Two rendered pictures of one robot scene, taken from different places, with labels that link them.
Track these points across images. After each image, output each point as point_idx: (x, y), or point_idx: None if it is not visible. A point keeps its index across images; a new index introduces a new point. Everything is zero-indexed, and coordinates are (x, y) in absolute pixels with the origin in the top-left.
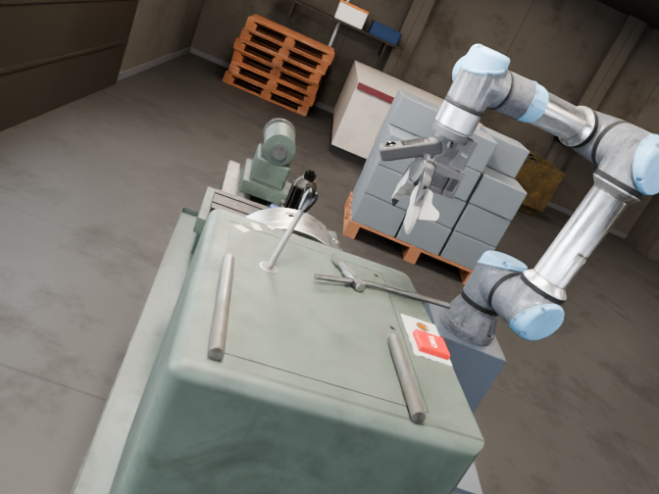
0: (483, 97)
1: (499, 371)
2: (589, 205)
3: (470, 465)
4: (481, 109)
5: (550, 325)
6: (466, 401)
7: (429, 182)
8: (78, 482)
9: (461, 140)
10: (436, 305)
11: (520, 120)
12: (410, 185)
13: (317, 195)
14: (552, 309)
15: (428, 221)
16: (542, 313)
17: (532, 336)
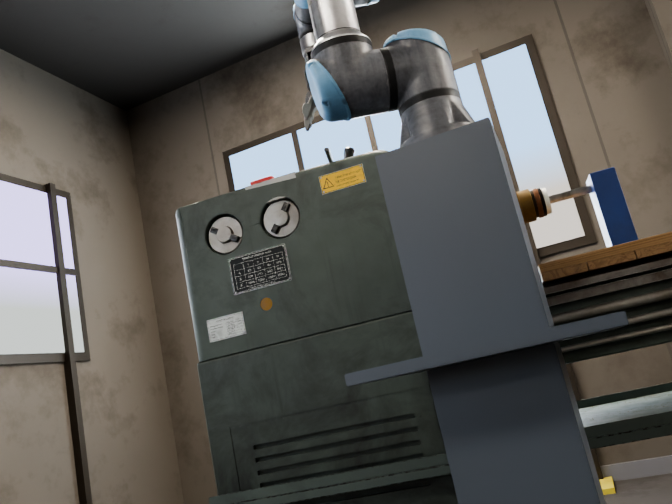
0: (297, 30)
1: (380, 175)
2: None
3: (177, 224)
4: (299, 35)
5: (313, 85)
6: (210, 198)
7: (306, 94)
8: None
9: (304, 58)
10: (327, 156)
11: (305, 6)
12: None
13: (345, 148)
14: (306, 73)
15: (303, 114)
16: (309, 85)
17: (321, 112)
